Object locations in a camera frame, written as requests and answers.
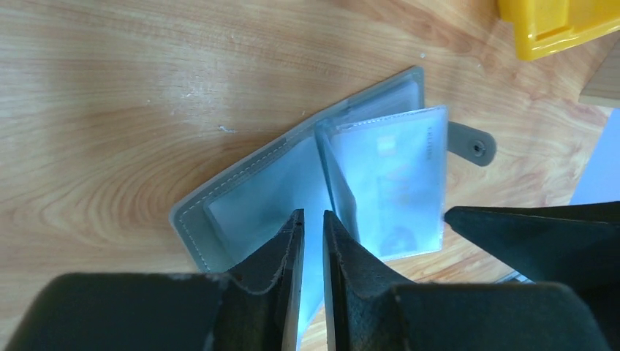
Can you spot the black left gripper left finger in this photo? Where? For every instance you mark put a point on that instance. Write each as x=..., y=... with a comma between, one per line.
x=252, y=306

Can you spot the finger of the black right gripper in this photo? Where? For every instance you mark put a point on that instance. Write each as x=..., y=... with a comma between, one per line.
x=576, y=245

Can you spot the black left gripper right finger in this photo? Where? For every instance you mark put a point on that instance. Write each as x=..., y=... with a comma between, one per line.
x=369, y=306

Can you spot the white VIP card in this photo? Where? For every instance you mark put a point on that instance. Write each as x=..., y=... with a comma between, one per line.
x=395, y=167

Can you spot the wooden shelf unit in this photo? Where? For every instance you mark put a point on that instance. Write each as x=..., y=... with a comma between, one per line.
x=603, y=87

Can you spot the yellow plastic bin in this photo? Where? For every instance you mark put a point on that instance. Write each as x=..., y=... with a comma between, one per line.
x=545, y=27

